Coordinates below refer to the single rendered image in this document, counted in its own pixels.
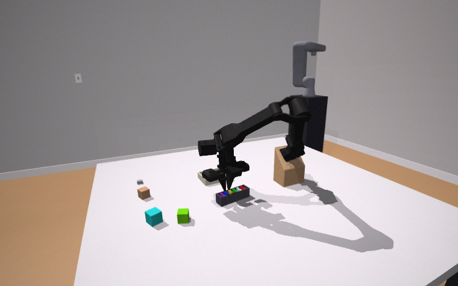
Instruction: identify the cyan cube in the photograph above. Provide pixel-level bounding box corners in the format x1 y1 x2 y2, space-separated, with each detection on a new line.
145 207 163 227

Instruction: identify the small green cube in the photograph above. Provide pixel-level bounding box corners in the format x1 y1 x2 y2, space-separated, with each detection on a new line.
177 208 190 224

